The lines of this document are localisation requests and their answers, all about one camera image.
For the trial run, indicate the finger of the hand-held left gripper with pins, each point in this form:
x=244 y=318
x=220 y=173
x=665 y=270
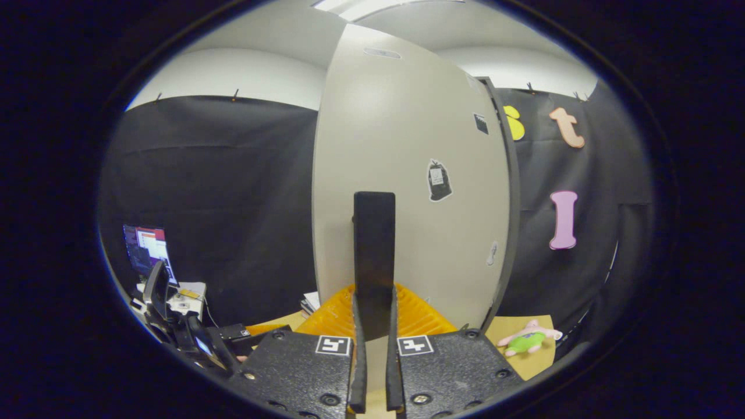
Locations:
x=256 y=340

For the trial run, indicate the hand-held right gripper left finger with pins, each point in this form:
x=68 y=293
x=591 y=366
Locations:
x=358 y=372

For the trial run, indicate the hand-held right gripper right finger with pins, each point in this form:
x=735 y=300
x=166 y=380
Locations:
x=393 y=372

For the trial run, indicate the grey cabinet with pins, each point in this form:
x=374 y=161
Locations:
x=515 y=192

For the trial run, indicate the beige cabinet door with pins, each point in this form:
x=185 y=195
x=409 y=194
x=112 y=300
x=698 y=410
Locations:
x=407 y=145

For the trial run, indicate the white book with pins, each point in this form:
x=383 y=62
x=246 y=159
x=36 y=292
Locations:
x=311 y=302

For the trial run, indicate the computer monitor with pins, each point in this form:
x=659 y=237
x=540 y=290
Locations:
x=152 y=247

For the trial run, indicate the black backdrop cloth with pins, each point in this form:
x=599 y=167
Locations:
x=233 y=203

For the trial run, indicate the pink and green plush toy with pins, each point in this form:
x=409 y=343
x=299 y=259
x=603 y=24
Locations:
x=527 y=340

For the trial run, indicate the long ceiling light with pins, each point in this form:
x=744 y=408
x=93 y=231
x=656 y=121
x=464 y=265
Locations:
x=372 y=7

